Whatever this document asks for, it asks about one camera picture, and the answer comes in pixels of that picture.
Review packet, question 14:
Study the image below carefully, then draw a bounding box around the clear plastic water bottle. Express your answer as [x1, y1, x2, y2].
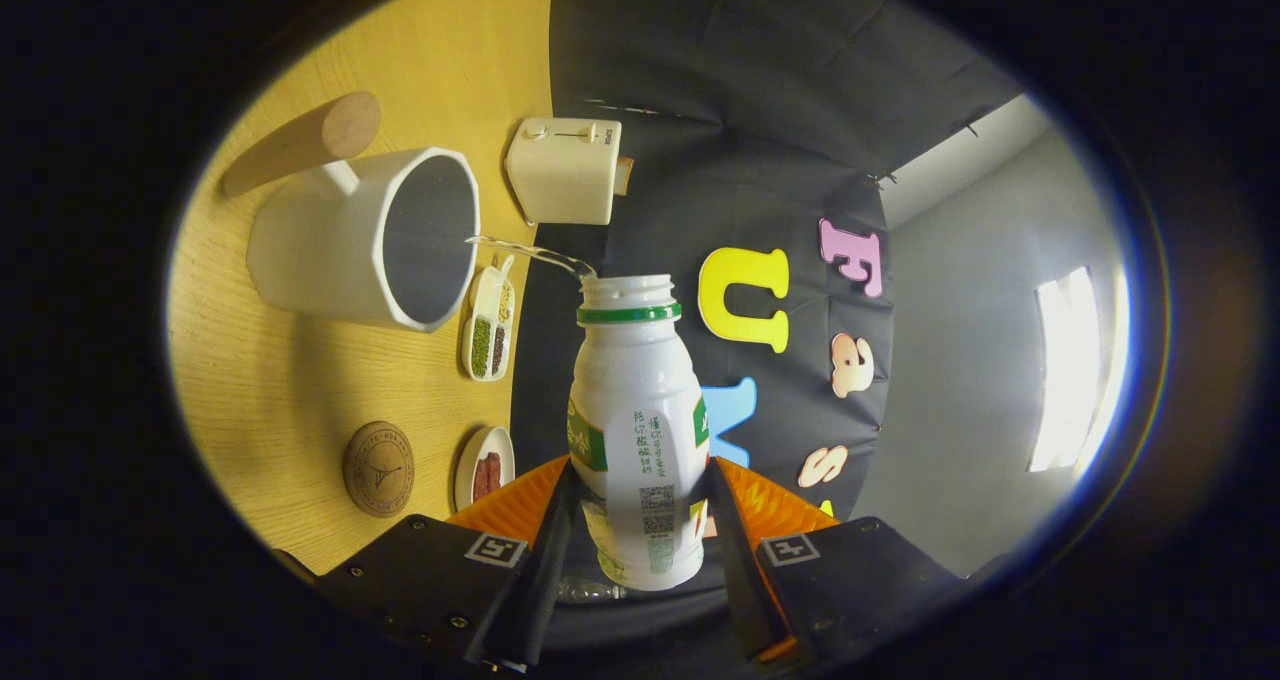
[555, 575, 626, 603]

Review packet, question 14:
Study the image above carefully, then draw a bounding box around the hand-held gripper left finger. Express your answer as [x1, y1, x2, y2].
[272, 455, 581, 675]

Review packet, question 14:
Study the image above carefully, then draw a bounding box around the white juice bottle green collar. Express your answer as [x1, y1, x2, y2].
[566, 274, 712, 593]

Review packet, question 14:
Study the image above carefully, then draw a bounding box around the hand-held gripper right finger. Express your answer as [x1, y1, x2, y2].
[705, 455, 969, 675]

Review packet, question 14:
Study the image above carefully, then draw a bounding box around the black backdrop cloth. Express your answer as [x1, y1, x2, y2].
[510, 0, 1026, 651]

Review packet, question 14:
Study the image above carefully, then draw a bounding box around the cream toaster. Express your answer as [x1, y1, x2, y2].
[504, 117, 623, 227]

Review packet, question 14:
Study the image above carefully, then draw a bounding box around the white cup with wooden handle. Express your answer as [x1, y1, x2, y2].
[220, 91, 482, 334]

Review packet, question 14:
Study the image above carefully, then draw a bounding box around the round cork coaster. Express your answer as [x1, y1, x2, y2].
[342, 421, 416, 518]

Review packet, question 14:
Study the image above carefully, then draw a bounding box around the white divided bean dish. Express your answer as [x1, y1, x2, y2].
[461, 254, 517, 382]

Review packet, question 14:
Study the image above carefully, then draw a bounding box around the white plate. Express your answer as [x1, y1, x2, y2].
[454, 426, 517, 513]

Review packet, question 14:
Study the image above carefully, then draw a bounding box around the wooden table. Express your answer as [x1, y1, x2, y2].
[165, 0, 558, 576]

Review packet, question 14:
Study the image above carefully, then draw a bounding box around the clear juice stream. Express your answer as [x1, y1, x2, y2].
[466, 235, 598, 281]

